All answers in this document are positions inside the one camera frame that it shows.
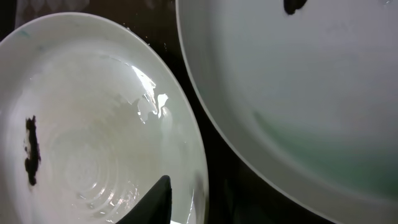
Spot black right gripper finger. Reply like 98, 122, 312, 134
116, 175, 172, 224

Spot white plate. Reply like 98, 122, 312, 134
176, 0, 397, 223
1, 12, 209, 223

